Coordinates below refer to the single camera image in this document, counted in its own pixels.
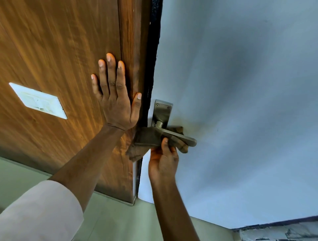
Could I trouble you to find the person's left hand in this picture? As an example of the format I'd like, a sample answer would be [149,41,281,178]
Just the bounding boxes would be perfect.
[90,53,142,131]

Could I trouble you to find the person's right hand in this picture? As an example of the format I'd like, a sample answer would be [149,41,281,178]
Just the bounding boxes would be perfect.
[148,137,179,184]

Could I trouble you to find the brown cleaning cloth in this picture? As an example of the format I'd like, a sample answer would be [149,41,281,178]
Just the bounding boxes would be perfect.
[125,126,190,163]

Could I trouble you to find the metal door handle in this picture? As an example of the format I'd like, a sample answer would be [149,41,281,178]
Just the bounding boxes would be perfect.
[151,99,197,147]

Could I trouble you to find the person's right forearm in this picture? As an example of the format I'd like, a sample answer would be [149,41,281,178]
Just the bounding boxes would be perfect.
[150,178,201,241]

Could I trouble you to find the person's left forearm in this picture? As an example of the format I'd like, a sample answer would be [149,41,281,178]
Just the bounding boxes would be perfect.
[48,124,127,212]

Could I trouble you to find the light blue door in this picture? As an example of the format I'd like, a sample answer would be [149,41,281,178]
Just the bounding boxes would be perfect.
[138,0,318,229]

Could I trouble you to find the person's white left sleeve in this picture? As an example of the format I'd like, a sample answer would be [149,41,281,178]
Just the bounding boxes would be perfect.
[0,180,84,241]

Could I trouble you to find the black door frame strip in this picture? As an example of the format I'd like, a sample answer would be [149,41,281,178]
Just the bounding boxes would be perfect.
[135,0,164,199]
[232,215,318,232]

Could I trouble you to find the white switch plate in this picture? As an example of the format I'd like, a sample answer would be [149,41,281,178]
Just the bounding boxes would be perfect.
[9,82,68,120]

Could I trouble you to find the brown wooden wall panel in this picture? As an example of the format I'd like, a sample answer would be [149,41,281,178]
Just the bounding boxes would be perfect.
[0,0,152,205]

